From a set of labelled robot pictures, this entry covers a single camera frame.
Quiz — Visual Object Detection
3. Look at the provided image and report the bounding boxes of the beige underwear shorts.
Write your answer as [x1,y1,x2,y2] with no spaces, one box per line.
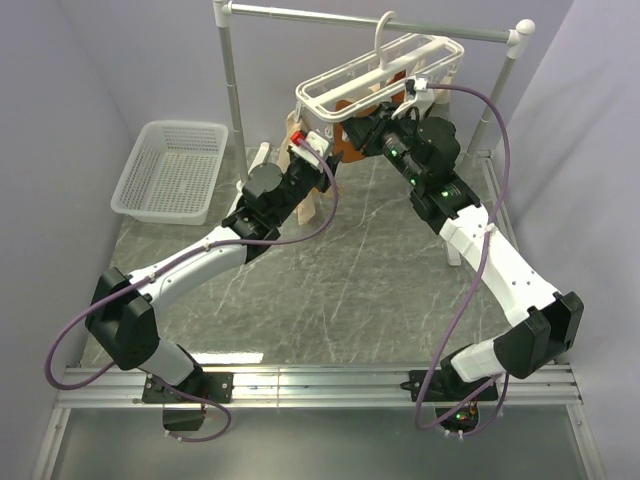
[277,111,329,226]

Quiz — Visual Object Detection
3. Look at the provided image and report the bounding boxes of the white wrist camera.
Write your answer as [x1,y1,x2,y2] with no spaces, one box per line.
[290,130,333,172]
[391,75,435,119]

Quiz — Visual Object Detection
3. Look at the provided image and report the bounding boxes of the white clip drying hanger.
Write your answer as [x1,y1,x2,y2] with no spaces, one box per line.
[294,11,465,124]

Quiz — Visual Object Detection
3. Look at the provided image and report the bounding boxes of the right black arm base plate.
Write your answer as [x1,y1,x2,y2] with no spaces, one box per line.
[400,369,490,403]

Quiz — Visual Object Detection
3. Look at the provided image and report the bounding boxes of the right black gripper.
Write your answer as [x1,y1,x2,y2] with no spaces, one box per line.
[339,103,425,189]

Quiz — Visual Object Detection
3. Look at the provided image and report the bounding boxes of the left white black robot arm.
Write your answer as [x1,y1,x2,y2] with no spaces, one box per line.
[85,142,341,402]

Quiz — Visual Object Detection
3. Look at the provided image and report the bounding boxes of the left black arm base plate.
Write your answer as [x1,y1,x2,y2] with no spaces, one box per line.
[142,371,234,404]

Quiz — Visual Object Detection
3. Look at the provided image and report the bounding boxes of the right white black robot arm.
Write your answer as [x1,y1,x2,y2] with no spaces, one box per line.
[341,103,584,401]

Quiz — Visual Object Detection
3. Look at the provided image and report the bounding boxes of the white perforated plastic basket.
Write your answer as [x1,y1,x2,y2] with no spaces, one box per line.
[110,120,228,226]

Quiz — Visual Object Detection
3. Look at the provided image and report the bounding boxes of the orange underwear on hanger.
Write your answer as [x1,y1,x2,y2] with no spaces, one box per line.
[331,74,406,164]

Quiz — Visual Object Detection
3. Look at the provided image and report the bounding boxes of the white metal clothes rack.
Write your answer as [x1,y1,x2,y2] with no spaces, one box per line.
[211,0,538,268]

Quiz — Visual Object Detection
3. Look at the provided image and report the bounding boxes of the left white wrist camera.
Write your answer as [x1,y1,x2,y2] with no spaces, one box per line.
[290,130,333,172]

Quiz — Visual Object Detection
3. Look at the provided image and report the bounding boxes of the aluminium mounting rail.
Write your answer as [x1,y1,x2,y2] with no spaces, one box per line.
[55,364,582,409]

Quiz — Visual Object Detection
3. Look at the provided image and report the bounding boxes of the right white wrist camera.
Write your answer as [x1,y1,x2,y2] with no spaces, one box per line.
[391,75,435,119]

